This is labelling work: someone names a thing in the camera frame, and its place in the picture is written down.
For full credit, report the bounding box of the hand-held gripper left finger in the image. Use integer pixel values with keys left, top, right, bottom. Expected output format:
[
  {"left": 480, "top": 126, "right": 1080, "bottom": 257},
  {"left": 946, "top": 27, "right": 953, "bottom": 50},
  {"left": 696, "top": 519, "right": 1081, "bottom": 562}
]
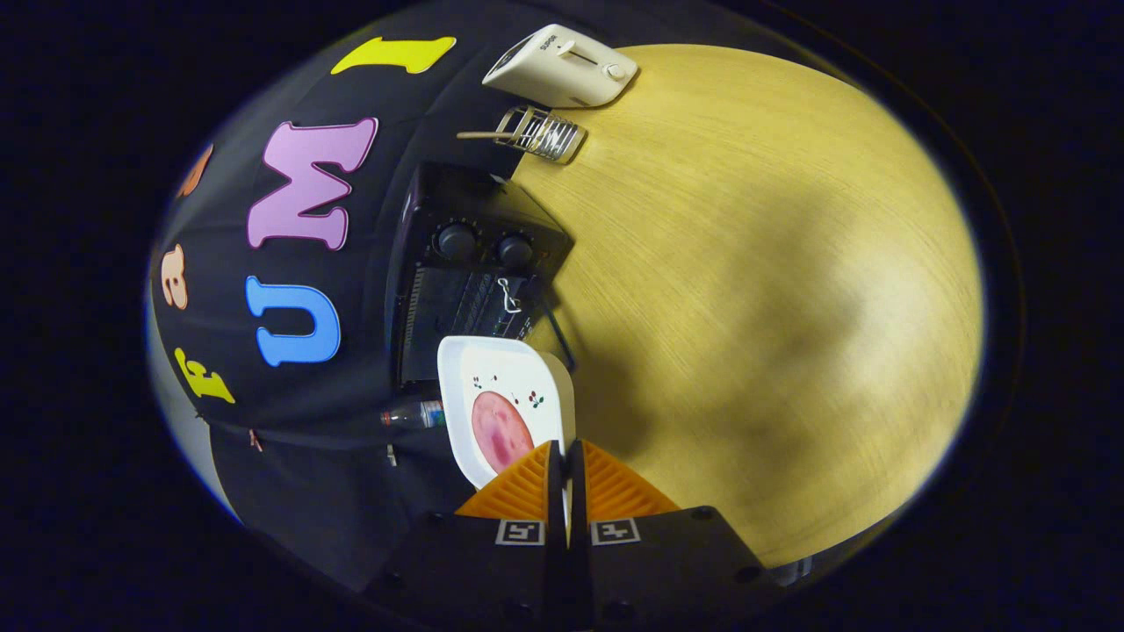
[{"left": 364, "top": 441, "right": 570, "bottom": 632}]

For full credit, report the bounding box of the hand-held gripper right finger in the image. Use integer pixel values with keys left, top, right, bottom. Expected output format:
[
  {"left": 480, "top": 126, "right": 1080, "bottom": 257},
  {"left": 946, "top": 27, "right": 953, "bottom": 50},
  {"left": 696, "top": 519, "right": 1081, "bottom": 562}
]
[{"left": 569, "top": 439, "right": 787, "bottom": 632}]

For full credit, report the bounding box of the pink ham slice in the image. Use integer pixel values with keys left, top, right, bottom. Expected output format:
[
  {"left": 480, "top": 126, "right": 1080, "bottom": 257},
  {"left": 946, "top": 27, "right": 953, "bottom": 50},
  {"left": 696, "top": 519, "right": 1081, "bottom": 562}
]
[{"left": 471, "top": 391, "right": 536, "bottom": 476}]

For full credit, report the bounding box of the white square plate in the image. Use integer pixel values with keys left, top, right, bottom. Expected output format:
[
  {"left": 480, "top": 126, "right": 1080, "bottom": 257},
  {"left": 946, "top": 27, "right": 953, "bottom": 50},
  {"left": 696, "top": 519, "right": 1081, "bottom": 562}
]
[{"left": 436, "top": 335, "right": 577, "bottom": 547}]

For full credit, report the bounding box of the black toaster oven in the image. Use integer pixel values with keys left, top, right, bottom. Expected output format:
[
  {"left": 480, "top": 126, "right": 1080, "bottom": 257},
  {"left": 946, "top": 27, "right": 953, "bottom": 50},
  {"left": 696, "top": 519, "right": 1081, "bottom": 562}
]
[{"left": 384, "top": 161, "right": 578, "bottom": 391}]

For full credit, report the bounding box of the white pop-up toaster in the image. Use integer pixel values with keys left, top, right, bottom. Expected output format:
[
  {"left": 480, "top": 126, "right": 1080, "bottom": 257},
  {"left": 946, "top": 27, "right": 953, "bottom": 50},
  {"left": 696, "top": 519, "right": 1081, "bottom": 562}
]
[{"left": 481, "top": 24, "right": 639, "bottom": 110}]

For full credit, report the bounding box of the clear plastic water bottle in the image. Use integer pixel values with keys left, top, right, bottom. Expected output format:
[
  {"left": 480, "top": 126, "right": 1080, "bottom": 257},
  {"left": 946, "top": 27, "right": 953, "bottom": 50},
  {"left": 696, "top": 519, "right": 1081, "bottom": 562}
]
[{"left": 380, "top": 400, "right": 447, "bottom": 429}]

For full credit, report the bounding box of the black backdrop cloth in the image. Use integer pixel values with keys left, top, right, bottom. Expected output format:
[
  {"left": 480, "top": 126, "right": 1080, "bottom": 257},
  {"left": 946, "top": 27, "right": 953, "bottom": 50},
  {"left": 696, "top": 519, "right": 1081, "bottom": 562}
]
[{"left": 148, "top": 4, "right": 835, "bottom": 607}]

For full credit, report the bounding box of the clear glass utensil holder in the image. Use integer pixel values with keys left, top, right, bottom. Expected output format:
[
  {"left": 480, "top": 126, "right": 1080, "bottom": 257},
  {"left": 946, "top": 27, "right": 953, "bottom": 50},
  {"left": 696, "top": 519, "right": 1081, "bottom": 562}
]
[{"left": 494, "top": 105, "right": 587, "bottom": 165}]

